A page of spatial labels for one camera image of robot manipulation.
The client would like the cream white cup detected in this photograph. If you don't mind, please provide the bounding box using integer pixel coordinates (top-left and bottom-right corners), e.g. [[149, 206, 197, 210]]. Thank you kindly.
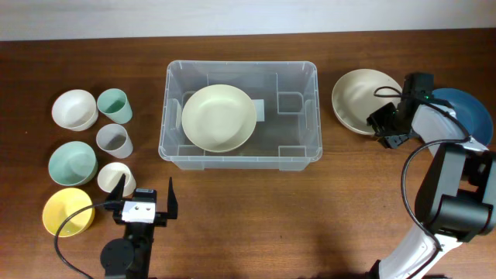
[[97, 162, 136, 197]]

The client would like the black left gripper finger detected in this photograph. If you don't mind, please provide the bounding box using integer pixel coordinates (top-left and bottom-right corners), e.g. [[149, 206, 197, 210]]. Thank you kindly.
[[164, 177, 178, 220], [104, 174, 126, 208]]

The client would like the dark blue bowl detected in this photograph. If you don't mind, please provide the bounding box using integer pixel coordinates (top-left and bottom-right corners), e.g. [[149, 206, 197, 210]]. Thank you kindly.
[[432, 88, 494, 146]]

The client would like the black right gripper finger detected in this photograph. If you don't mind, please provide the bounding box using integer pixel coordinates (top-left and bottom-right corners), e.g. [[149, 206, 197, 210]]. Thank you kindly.
[[367, 102, 396, 136], [377, 133, 412, 149]]

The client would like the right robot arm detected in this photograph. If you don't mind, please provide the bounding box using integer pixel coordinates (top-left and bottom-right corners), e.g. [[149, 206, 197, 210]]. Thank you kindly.
[[367, 97, 495, 278]]

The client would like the white small bowl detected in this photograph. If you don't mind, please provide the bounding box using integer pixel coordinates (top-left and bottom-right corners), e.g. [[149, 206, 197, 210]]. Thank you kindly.
[[51, 89, 98, 132]]

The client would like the clear plastic storage bin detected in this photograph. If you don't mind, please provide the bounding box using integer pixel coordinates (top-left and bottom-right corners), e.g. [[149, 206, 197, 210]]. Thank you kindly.
[[158, 60, 323, 171]]

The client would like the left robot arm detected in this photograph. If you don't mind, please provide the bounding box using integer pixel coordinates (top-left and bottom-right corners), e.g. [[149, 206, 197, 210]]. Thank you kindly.
[[100, 175, 178, 279]]

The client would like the mint green bowl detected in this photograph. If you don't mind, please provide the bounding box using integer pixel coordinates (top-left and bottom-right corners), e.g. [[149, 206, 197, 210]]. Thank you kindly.
[[48, 141, 98, 187]]

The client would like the white label in bin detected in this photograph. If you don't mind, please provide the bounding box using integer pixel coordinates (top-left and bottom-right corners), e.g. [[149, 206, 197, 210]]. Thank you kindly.
[[252, 99, 265, 122]]

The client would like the mint green cup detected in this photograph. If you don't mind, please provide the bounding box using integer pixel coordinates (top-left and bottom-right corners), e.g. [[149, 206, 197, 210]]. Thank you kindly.
[[97, 88, 133, 124]]

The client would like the large beige bowl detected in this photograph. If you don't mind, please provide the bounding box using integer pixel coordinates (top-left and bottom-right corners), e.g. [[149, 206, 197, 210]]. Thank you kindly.
[[181, 84, 257, 153]]

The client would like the grey translucent cup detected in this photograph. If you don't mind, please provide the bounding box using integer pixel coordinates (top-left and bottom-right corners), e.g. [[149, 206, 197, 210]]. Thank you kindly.
[[96, 124, 133, 159]]

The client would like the yellow bowl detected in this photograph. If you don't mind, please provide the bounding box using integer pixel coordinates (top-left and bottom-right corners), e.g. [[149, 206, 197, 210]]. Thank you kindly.
[[42, 188, 95, 237]]

